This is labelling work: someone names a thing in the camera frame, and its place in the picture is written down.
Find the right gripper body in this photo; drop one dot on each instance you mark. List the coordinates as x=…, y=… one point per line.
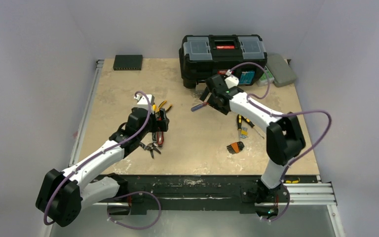
x=209, y=99

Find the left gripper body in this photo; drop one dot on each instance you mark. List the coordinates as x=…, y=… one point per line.
x=160, y=124

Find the red black utility knife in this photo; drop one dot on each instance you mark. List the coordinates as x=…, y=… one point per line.
x=159, y=138

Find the black plastic toolbox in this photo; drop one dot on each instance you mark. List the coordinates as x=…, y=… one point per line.
x=204, y=56

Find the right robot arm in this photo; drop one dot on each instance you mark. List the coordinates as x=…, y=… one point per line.
x=284, y=136

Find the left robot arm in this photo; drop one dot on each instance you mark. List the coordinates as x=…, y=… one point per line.
x=63, y=194

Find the blue red screwdriver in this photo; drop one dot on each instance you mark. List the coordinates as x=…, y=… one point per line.
x=199, y=106

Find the green white small box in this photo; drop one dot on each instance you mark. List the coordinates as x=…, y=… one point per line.
x=266, y=78

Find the yellow hex key set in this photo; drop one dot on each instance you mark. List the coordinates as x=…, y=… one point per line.
x=243, y=133

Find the orange hex key set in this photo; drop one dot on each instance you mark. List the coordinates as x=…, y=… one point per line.
x=235, y=147

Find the grey plastic case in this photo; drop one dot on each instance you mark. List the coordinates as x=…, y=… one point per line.
x=281, y=71

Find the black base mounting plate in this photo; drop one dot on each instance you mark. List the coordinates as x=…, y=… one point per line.
x=211, y=193

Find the yellow handled pliers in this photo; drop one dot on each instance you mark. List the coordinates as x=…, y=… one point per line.
x=162, y=105

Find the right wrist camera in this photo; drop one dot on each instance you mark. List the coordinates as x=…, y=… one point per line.
x=231, y=81

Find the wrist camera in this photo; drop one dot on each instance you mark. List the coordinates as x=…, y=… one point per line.
x=145, y=102
x=231, y=81

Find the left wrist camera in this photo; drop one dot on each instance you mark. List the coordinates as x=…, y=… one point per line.
x=145, y=102

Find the black network switch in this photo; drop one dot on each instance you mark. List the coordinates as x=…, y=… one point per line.
x=128, y=63

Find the aluminium frame rail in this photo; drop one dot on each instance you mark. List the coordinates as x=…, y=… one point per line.
x=75, y=154

